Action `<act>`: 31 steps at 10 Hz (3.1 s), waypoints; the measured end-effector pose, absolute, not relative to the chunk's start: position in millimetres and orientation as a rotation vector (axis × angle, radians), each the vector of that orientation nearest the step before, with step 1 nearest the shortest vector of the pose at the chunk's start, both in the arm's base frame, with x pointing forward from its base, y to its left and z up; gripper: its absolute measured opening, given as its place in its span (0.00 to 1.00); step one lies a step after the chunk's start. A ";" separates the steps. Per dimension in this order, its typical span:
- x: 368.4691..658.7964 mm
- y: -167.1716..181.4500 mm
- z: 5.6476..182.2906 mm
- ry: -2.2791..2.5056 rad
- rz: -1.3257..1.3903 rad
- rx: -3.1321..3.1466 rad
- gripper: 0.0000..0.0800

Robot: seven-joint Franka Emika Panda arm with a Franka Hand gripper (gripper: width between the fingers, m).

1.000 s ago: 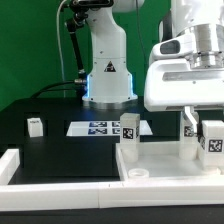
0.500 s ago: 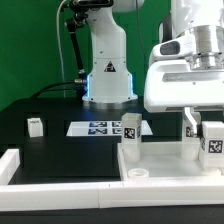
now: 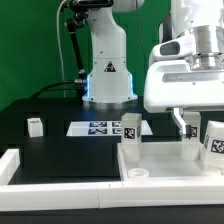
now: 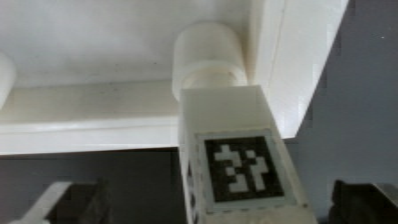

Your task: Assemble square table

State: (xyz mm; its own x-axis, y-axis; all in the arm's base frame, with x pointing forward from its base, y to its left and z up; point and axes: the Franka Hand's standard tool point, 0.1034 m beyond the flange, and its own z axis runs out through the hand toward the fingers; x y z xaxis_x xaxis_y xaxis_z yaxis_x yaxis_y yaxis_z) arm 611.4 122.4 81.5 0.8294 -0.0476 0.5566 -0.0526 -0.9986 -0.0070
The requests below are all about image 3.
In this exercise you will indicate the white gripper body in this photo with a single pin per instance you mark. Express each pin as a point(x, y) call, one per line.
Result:
point(171, 83)

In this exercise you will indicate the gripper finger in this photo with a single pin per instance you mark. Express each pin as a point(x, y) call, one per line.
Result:
point(179, 121)

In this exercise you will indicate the white square tabletop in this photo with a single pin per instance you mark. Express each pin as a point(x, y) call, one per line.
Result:
point(164, 161)

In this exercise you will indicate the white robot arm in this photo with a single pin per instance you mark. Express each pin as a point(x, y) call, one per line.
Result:
point(109, 81)

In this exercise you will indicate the white marker tag sheet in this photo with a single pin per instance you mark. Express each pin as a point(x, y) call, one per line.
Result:
point(94, 128)

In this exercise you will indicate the white U-shaped obstacle fence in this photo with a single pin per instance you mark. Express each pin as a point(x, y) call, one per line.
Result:
point(154, 192)

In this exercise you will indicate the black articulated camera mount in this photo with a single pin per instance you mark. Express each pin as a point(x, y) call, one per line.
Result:
point(80, 8)

